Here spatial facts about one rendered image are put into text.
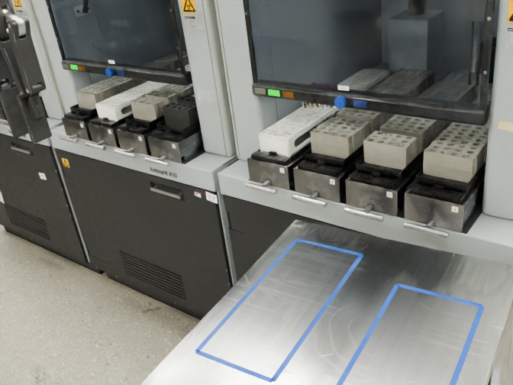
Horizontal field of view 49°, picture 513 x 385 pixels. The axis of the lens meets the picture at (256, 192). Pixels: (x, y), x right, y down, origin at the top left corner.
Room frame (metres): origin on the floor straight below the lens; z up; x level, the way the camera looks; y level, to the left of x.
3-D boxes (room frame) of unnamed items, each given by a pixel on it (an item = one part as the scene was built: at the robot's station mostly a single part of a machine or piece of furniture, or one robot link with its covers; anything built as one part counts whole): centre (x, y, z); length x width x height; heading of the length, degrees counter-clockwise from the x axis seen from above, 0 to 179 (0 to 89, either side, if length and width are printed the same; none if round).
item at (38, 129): (0.77, 0.30, 1.20); 0.03 x 0.01 x 0.07; 139
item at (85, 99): (1.98, 0.56, 0.85); 0.12 x 0.02 x 0.06; 50
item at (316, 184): (1.50, -0.36, 0.78); 0.73 x 0.14 x 0.09; 139
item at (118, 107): (1.95, 0.38, 0.83); 0.30 x 0.10 x 0.06; 139
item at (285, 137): (1.49, -0.16, 0.83); 0.30 x 0.10 x 0.06; 139
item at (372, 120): (1.42, -0.30, 0.85); 0.12 x 0.02 x 0.06; 50
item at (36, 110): (0.76, 0.28, 1.23); 0.03 x 0.01 x 0.05; 49
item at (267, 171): (1.59, -0.25, 0.78); 0.73 x 0.14 x 0.09; 139
